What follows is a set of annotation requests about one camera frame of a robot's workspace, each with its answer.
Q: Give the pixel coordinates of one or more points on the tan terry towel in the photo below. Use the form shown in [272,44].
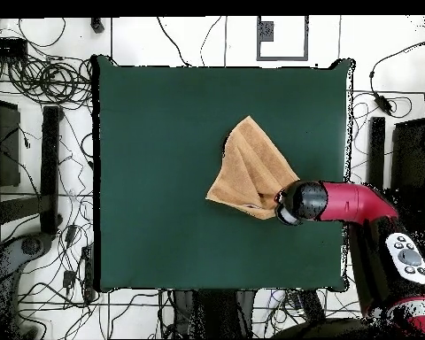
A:
[251,170]

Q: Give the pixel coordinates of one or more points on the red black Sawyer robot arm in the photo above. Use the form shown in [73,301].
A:
[354,203]

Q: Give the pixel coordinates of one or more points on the black power strip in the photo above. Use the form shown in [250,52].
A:
[88,272]
[311,304]

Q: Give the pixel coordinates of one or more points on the black stand base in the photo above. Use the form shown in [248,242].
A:
[49,159]
[376,148]

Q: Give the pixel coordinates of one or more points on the dark green table cloth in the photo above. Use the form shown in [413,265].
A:
[163,159]

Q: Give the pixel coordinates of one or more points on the black computer case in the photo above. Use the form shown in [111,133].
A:
[3,141]
[409,152]

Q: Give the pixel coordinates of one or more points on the black power adapter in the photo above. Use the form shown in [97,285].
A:
[382,103]

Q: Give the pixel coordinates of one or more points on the person's foot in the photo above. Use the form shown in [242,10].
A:
[97,25]

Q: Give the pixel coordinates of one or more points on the grey office chair base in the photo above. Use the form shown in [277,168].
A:
[7,258]

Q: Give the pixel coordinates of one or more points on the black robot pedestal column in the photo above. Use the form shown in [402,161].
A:
[216,311]

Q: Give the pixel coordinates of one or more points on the grey square frame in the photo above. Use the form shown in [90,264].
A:
[282,57]

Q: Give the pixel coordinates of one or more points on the black network switch box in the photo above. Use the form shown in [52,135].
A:
[5,47]

